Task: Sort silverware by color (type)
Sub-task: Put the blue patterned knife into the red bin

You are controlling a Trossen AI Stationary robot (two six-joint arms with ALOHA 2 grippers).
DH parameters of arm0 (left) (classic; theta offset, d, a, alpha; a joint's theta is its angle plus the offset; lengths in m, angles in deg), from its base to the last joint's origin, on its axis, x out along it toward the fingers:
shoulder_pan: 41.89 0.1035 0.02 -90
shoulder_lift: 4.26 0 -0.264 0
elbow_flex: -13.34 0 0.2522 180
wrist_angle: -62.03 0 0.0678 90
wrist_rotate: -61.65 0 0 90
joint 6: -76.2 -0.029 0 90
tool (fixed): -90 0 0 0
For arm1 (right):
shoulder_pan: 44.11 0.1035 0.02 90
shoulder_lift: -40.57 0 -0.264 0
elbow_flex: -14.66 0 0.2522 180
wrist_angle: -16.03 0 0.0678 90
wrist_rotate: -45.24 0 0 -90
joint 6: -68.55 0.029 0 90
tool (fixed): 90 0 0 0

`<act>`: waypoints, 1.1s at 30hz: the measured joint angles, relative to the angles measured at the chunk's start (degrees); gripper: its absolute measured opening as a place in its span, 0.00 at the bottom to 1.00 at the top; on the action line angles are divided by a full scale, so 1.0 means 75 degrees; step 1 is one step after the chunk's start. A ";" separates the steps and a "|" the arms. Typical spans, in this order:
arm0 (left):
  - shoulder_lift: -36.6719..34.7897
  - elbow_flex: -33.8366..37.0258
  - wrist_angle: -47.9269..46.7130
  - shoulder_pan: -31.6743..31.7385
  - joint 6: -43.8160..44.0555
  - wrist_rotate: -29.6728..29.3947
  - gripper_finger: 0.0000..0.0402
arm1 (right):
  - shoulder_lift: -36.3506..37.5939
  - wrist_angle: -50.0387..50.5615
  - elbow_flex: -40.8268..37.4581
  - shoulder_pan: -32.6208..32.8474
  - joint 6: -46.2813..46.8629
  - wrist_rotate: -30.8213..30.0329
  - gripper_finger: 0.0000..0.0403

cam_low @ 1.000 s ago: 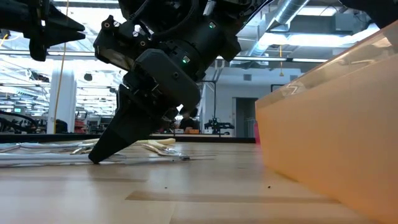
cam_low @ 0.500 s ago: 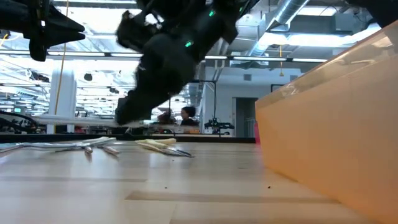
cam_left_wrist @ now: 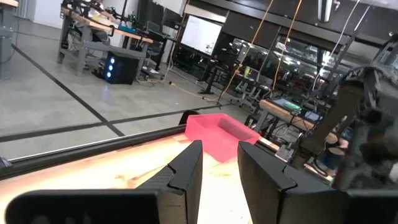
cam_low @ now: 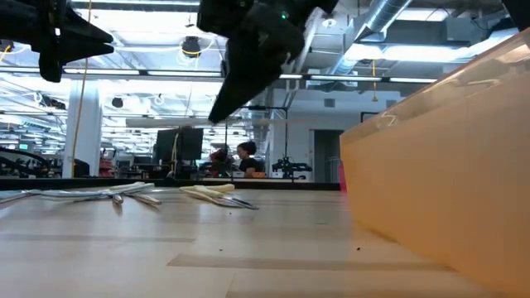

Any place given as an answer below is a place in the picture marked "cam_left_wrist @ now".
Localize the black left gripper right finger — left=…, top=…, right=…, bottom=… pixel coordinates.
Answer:
left=238, top=141, right=398, bottom=224

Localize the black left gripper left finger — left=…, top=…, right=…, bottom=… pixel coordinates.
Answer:
left=6, top=139, right=204, bottom=224

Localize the red plastic bin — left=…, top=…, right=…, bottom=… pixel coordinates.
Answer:
left=185, top=113, right=261, bottom=163

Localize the cluttered wooden workbench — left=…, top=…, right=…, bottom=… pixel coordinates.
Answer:
left=257, top=98, right=340, bottom=144

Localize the grey office chair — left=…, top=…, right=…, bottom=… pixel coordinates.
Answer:
left=231, top=73, right=271, bottom=108

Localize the computer tower with blue lights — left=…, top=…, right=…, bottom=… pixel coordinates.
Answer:
left=102, top=51, right=141, bottom=85

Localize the white display screen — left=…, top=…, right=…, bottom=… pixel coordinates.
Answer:
left=180, top=14, right=223, bottom=57

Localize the wooden top workbench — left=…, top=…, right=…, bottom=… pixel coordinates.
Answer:
left=57, top=6, right=155, bottom=77

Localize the white hanging lamp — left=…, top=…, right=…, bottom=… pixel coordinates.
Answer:
left=317, top=0, right=334, bottom=23

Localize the grey metal cabinet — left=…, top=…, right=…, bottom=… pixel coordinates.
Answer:
left=0, top=0, right=15, bottom=78

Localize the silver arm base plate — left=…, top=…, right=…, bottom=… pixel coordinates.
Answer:
left=275, top=142, right=296, bottom=163

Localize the black aluminium table frame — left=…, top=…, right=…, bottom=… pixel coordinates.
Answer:
left=0, top=123, right=282, bottom=182

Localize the yellow extension cable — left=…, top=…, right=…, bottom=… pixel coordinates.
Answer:
left=169, top=81, right=220, bottom=102

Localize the black pedestal stand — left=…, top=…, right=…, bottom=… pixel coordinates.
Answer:
left=198, top=58, right=225, bottom=96

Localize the orange hanging cable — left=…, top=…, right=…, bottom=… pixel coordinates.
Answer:
left=217, top=0, right=276, bottom=101
left=272, top=0, right=304, bottom=91

